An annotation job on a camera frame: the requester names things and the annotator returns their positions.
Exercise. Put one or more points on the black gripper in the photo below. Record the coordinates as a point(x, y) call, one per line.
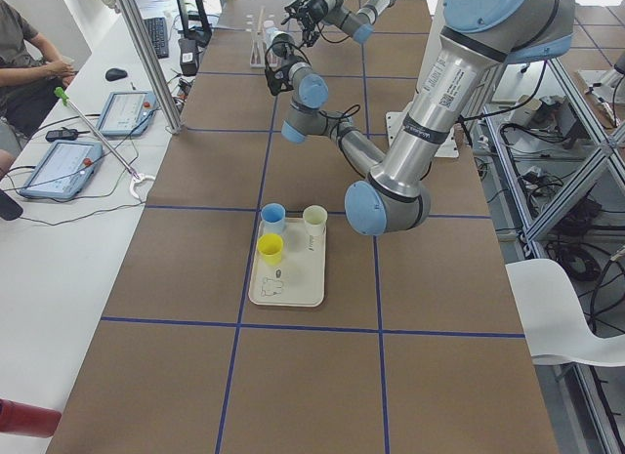
point(278, 50)
point(311, 8)

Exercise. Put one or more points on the light blue cup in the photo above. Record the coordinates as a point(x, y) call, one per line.
point(269, 29)

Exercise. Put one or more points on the grey cup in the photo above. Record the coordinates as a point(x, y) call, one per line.
point(282, 44)

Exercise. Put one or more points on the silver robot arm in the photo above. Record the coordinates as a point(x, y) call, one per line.
point(476, 35)
point(357, 25)

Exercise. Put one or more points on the wooden rack dowel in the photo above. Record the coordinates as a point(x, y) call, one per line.
point(257, 58)

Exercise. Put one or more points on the cream white cup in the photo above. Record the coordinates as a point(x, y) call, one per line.
point(315, 218)

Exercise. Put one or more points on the yellow cup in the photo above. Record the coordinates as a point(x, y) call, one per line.
point(270, 247)

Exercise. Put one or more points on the black label box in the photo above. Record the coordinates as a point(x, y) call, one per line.
point(189, 56)

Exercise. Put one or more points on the black monitor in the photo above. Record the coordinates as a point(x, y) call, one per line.
point(196, 26)

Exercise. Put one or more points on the black keyboard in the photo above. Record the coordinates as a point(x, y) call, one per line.
point(156, 29)

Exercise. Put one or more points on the far teach pendant tablet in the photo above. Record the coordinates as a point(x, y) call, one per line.
point(127, 114)

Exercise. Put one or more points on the teach pendant tablet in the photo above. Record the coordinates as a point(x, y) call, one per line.
point(127, 114)
point(63, 171)

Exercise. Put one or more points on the black computer mouse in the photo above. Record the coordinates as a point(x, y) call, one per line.
point(115, 74)

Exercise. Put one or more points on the cream plastic tray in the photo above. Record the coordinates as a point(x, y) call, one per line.
point(299, 279)

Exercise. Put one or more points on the metal grabber stick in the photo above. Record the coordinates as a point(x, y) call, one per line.
point(136, 178)

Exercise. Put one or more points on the near teach pendant tablet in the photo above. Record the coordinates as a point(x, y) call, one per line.
point(63, 171)

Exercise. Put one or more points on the seated person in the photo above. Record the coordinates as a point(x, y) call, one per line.
point(31, 69)

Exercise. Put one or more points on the white plastic chair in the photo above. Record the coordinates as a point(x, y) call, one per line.
point(553, 321)

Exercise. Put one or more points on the red fire extinguisher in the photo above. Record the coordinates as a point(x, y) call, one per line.
point(24, 419)

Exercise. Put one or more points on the white wire cup rack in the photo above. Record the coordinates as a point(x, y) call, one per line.
point(269, 57)

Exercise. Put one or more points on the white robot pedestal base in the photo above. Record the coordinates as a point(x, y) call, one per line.
point(393, 119)

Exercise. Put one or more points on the aluminium frame post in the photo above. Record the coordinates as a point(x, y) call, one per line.
point(136, 27)

